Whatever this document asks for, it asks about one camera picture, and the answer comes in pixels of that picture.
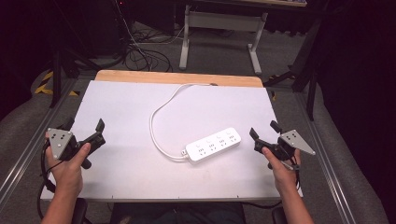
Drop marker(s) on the white table cover sheet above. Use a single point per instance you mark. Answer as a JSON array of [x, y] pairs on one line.
[[130, 168]]

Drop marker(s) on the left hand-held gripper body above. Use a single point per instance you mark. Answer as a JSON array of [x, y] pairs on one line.
[[60, 143]]

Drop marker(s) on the yellow black floor tape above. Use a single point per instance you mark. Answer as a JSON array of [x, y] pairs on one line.
[[46, 85]]

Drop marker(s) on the person's left hand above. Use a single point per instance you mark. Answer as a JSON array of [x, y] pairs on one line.
[[67, 171]]

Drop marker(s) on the person's right hand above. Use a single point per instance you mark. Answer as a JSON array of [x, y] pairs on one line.
[[281, 174]]

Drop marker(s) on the white metal desk frame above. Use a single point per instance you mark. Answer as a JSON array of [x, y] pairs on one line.
[[218, 20]]

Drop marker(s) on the black metal stand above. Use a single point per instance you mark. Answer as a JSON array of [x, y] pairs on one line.
[[306, 77]]

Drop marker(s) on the aluminium rail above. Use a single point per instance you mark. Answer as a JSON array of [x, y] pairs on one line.
[[323, 155], [28, 149]]

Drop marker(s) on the white power strip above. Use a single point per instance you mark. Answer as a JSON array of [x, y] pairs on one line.
[[213, 144]]

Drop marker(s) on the black tripod stand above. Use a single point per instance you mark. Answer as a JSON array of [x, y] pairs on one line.
[[57, 74]]

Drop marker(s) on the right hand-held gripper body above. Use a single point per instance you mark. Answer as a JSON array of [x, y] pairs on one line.
[[295, 141]]

